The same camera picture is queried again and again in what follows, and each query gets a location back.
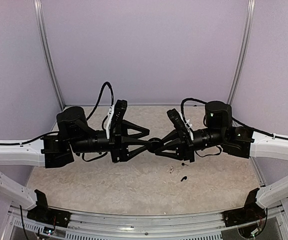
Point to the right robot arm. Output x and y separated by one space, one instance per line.
242 141

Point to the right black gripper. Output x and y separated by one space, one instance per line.
184 147

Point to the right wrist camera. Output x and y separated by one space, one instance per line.
179 123

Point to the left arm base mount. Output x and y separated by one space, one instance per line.
54 217

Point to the right aluminium frame post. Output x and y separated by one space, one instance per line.
243 50

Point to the left aluminium frame post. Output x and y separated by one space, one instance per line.
47 53

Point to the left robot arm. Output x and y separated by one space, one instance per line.
51 150

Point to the aluminium frame post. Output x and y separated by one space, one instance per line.
47 53
243 50

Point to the front aluminium rail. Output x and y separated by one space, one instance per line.
98 226

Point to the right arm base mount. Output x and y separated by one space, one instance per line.
242 215

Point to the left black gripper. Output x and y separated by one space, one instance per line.
118 147

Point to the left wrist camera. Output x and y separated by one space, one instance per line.
115 117

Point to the black earbud charging case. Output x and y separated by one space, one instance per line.
154 144

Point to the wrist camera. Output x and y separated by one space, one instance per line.
179 123
115 117

